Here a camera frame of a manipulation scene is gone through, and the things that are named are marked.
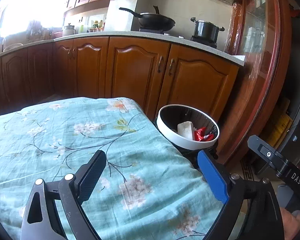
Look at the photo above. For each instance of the red snack bag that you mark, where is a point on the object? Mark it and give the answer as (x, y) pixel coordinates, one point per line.
(199, 135)

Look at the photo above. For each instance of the white-rimmed black trash bin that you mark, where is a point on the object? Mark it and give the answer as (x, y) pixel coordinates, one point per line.
(170, 116)

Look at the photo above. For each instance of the white foam block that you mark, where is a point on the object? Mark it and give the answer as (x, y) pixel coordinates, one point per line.
(186, 129)

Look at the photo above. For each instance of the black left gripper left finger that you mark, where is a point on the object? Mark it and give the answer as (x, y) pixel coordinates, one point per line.
(41, 219)

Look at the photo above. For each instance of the black wok with handle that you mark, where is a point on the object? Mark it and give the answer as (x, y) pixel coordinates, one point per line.
(154, 21)

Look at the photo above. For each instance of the floral teal tablecloth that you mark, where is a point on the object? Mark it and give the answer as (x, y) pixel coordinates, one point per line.
(147, 190)

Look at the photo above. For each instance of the wooden lower kitchen cabinets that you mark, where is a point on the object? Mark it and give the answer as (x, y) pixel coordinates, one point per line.
(152, 72)

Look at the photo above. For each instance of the black stock pot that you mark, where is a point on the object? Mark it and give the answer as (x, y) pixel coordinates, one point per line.
(204, 30)

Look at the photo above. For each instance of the person's right hand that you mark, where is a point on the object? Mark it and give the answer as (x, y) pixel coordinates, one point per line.
(291, 223)

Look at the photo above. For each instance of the white lidded ceramic pot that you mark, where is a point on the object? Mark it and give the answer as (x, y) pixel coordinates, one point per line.
(68, 29)

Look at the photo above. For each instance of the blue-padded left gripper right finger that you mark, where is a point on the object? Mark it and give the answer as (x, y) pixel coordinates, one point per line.
(263, 219)

